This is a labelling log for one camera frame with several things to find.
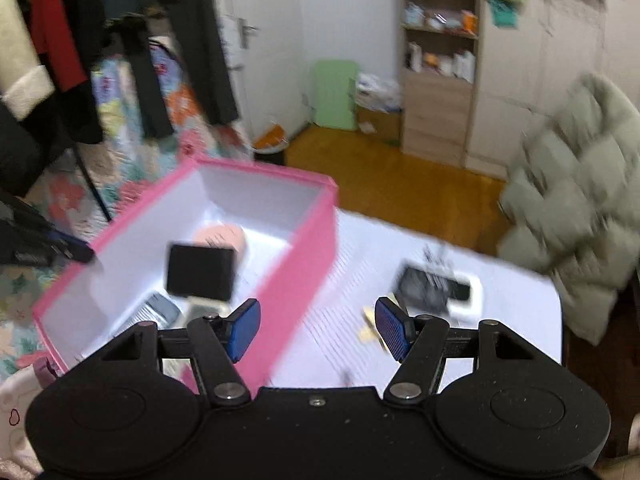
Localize red hanging garment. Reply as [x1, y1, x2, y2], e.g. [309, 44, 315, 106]
[29, 0, 89, 93]

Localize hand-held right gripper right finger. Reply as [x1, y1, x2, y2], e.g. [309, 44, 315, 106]
[374, 297, 551, 407]

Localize white fleece garment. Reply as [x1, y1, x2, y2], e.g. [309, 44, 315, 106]
[0, 0, 57, 122]

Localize white door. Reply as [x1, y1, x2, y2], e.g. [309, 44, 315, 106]
[209, 0, 313, 142]

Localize keys with yellow keychain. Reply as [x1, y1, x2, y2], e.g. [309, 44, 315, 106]
[360, 300, 398, 348]

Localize wooden wardrobe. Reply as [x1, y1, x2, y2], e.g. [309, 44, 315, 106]
[465, 0, 640, 182]

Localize green folding stool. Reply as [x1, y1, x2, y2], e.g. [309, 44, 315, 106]
[310, 59, 360, 131]

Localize metal door handle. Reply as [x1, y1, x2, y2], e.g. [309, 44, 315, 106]
[238, 17, 260, 50]

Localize black square box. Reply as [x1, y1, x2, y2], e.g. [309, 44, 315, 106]
[165, 243, 237, 302]

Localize pink cardboard box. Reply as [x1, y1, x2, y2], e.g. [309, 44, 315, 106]
[32, 156, 340, 397]

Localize white device with black label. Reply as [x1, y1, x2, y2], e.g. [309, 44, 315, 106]
[392, 258, 484, 324]

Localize wooden shelf cabinet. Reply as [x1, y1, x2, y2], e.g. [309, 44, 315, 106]
[399, 0, 484, 169]

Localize orange waste bin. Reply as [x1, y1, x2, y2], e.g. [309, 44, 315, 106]
[251, 124, 292, 167]

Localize pink compact case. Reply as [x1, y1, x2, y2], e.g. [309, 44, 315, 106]
[192, 224, 247, 261]

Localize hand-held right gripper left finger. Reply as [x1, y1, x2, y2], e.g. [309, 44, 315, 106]
[95, 298, 262, 409]

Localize brown cardboard box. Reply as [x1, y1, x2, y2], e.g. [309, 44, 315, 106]
[356, 109, 402, 144]

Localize white patterned tablecloth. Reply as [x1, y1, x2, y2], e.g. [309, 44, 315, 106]
[240, 207, 565, 392]

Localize white plastic package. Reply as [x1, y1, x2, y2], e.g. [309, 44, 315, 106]
[356, 72, 404, 114]

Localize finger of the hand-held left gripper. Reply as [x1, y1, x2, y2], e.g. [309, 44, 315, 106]
[0, 194, 97, 267]

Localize beige remote control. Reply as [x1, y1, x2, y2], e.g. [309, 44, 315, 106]
[131, 292, 182, 332]

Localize teal hanging pouch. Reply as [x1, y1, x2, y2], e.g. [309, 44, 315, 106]
[487, 0, 522, 29]

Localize dark hanging clothes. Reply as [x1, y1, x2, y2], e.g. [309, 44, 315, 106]
[50, 0, 240, 146]

